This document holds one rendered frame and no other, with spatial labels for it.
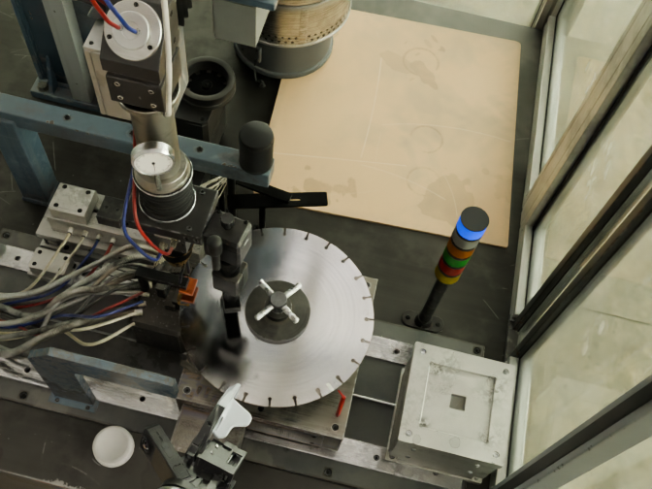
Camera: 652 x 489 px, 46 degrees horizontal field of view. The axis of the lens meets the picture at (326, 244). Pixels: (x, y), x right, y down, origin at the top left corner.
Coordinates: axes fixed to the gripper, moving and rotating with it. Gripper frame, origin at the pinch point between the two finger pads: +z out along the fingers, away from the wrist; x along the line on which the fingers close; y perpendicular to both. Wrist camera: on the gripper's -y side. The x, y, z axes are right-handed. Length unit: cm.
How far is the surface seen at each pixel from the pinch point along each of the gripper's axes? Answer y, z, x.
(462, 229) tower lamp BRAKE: 22.4, 16.1, 41.2
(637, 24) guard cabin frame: 33, 36, 75
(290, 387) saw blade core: 8.3, 2.6, 9.2
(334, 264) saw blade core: 5.1, 22.6, 21.8
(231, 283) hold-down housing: -5.0, -2.4, 26.2
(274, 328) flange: 1.4, 8.4, 14.1
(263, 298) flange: -2.7, 11.8, 16.2
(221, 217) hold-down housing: -7.1, -9.1, 39.9
